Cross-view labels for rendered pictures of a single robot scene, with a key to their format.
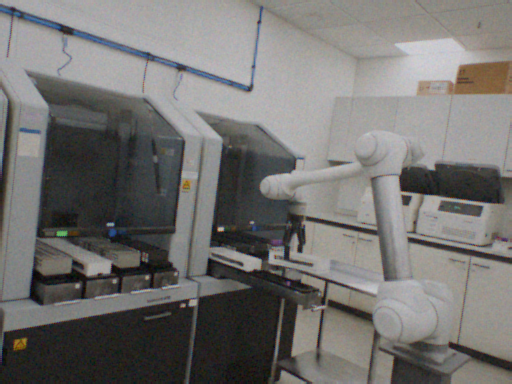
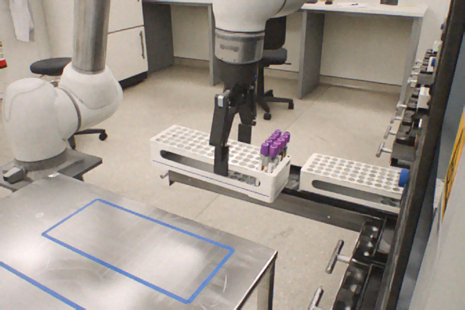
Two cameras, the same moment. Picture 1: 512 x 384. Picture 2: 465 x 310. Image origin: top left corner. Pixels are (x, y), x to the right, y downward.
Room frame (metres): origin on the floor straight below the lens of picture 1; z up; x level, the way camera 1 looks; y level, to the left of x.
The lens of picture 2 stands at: (2.90, -0.39, 1.29)
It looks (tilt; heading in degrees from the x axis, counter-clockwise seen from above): 27 degrees down; 166
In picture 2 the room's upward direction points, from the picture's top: straight up
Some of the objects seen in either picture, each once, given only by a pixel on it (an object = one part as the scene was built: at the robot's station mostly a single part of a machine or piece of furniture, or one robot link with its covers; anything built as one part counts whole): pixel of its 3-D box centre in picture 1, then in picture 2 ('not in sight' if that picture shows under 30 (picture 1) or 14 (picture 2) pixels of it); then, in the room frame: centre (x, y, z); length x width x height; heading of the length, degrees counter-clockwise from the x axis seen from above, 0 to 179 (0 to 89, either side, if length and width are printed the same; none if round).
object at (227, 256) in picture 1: (233, 259); (369, 187); (2.25, 0.08, 0.83); 0.30 x 0.10 x 0.06; 49
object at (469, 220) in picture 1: (463, 201); not in sight; (4.03, -1.84, 1.24); 0.62 x 0.56 x 0.69; 139
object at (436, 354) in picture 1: (427, 343); (37, 161); (1.70, -0.72, 0.73); 0.22 x 0.18 x 0.06; 139
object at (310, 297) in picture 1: (258, 279); (291, 189); (2.13, -0.05, 0.78); 0.73 x 0.14 x 0.09; 49
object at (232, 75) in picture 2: (295, 222); (236, 82); (2.17, -0.20, 1.07); 0.08 x 0.07 x 0.09; 140
